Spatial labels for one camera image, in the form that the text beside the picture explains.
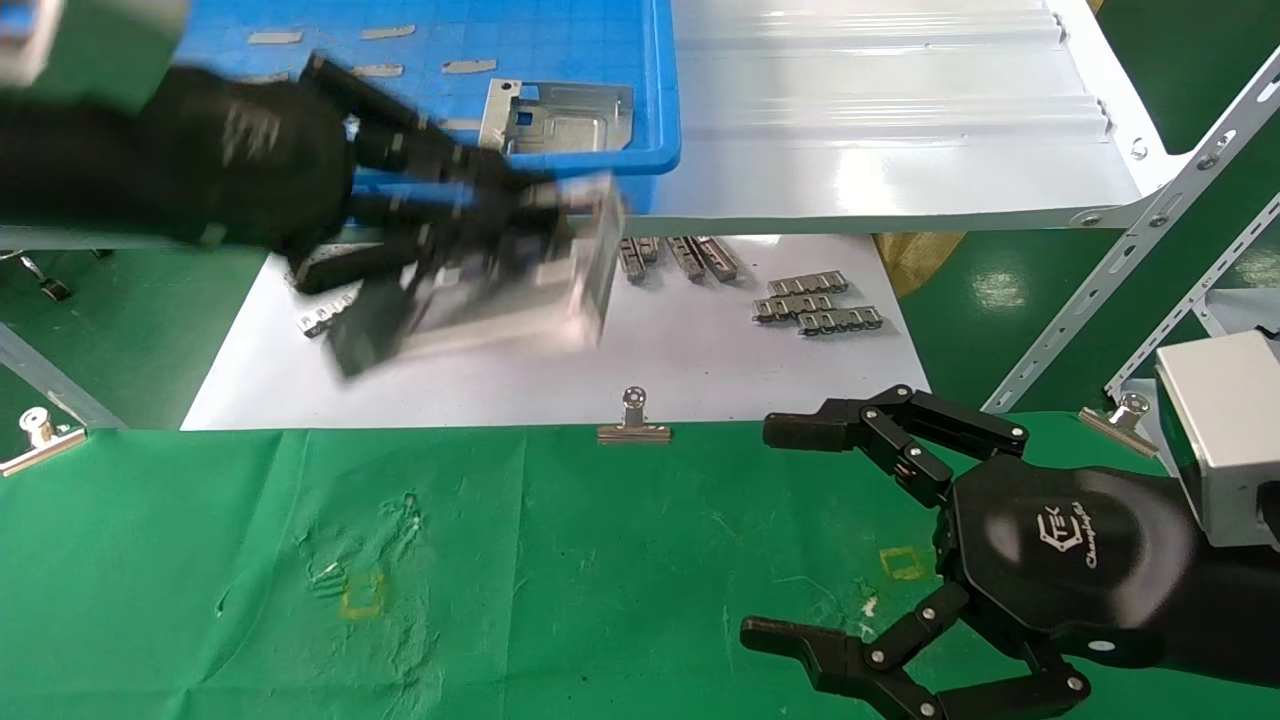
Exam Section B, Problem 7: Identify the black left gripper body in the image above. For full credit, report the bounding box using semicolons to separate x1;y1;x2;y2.
165;75;356;256

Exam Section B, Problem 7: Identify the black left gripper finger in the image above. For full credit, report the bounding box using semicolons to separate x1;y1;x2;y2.
300;53;546;201
290;195;576;296

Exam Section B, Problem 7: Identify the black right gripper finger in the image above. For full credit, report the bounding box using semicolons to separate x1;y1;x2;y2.
764;385;1029;506
741;583;1093;720

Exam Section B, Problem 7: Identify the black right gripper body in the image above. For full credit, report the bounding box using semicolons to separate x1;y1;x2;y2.
940;455;1201;668

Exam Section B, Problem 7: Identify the stamped sheet metal bracket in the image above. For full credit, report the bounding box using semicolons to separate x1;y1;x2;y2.
325;170;628;379
478;80;637;157

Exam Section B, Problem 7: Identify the silver binder clip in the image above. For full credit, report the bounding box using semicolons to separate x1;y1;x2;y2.
0;407;89;478
1080;394;1163;459
598;387;674;445

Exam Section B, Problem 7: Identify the white paper board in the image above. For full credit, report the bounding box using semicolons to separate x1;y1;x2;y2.
180;237;933;431

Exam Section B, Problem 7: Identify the blue plastic bin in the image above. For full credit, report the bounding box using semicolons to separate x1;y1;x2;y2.
185;0;684;217

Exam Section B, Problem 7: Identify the green table cloth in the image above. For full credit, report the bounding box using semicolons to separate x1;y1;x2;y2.
0;412;1280;720

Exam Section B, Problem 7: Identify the white perforated angle bar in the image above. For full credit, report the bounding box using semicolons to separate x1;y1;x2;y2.
1104;193;1280;403
983;48;1280;415

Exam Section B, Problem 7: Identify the white sheet metal shelf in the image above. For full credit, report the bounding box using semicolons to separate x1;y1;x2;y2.
0;0;1196;251

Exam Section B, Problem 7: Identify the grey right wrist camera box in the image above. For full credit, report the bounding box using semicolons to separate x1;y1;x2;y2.
1157;332;1280;549

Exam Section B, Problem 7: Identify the grey metal frame bar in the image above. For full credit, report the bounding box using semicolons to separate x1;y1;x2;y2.
0;322;129;431

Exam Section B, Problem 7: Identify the white metal frame beam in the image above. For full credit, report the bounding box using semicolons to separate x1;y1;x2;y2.
1195;288;1280;341

